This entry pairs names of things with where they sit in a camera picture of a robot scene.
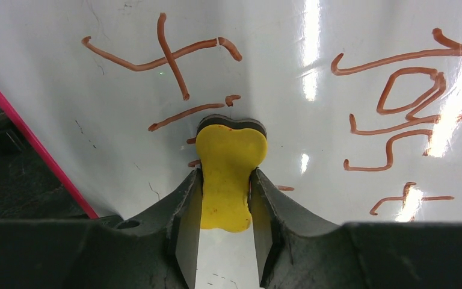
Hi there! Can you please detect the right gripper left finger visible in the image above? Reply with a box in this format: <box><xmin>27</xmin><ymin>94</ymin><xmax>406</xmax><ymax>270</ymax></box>
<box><xmin>115</xmin><ymin>169</ymin><xmax>203</xmax><ymax>288</ymax></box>

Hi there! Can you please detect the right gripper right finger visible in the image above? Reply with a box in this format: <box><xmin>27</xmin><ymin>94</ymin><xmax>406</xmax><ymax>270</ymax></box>
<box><xmin>248</xmin><ymin>169</ymin><xmax>347</xmax><ymax>288</ymax></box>

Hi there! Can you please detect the yellow bone-shaped eraser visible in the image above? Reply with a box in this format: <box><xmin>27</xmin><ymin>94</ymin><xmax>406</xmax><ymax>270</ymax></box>
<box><xmin>196</xmin><ymin>114</ymin><xmax>268</xmax><ymax>233</ymax></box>

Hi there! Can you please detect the pink-framed whiteboard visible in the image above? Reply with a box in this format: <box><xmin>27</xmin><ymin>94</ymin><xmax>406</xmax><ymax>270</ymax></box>
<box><xmin>0</xmin><ymin>1</ymin><xmax>462</xmax><ymax>288</ymax></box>

